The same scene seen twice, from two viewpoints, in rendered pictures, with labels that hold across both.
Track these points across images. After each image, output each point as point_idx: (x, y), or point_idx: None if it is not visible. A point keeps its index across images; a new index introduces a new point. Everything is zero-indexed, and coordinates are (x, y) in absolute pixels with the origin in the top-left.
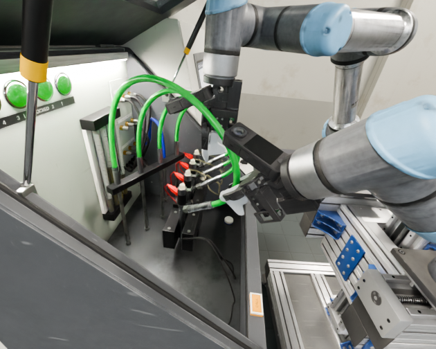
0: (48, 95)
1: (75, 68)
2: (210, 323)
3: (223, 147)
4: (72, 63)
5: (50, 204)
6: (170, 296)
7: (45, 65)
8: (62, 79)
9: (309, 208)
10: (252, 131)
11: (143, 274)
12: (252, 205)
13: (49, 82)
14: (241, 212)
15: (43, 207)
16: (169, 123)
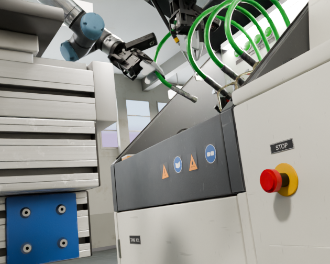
0: (256, 41)
1: (278, 15)
2: (142, 130)
3: (180, 45)
4: (262, 17)
5: (191, 79)
6: (157, 113)
7: (174, 39)
8: (265, 29)
9: (112, 63)
10: (145, 35)
11: (167, 105)
12: (139, 73)
13: (259, 33)
14: (146, 80)
15: (190, 79)
16: None
